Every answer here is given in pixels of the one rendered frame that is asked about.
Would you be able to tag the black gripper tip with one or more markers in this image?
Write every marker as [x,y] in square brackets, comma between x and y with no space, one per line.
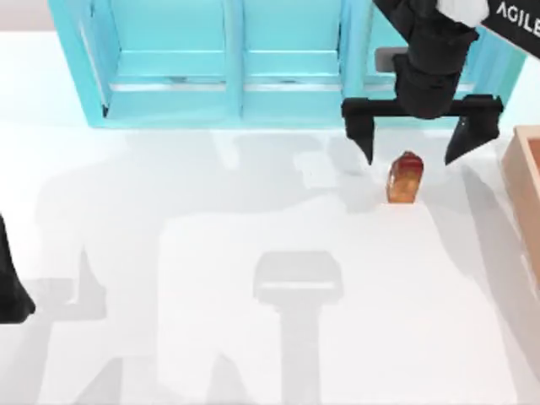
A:
[10,287]

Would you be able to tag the light blue rack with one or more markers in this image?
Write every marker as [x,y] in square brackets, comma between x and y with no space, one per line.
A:
[181,63]

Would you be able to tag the shallow salmon-coloured box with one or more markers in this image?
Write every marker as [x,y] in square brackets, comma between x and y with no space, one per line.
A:
[523,177]

